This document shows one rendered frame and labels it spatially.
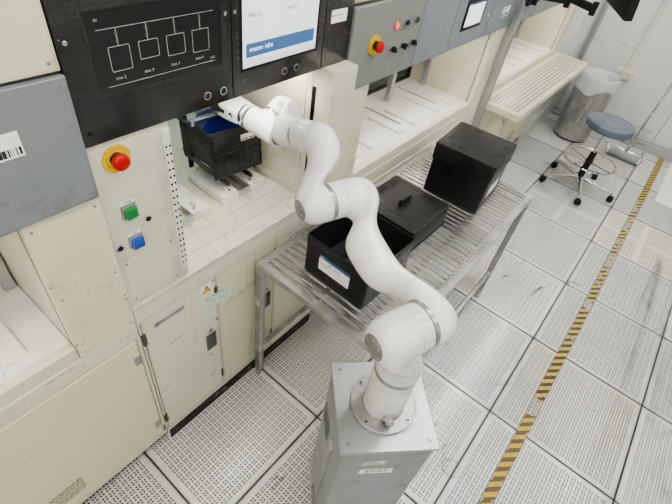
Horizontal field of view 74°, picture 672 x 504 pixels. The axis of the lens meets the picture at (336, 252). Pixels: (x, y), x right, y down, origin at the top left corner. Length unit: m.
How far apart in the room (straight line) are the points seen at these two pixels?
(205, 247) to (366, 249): 0.67
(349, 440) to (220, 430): 0.94
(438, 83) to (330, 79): 1.55
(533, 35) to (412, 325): 3.55
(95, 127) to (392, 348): 0.77
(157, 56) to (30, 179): 0.35
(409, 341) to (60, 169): 0.80
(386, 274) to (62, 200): 0.72
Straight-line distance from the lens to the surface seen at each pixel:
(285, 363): 2.29
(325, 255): 1.52
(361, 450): 1.30
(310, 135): 1.17
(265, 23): 1.27
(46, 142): 1.03
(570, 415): 2.63
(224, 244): 1.57
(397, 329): 0.99
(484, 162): 2.01
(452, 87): 2.93
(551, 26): 4.26
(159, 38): 1.08
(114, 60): 1.04
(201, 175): 1.84
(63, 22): 0.99
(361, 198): 1.16
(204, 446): 2.12
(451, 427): 2.30
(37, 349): 1.44
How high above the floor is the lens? 1.95
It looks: 43 degrees down
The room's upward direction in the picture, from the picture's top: 10 degrees clockwise
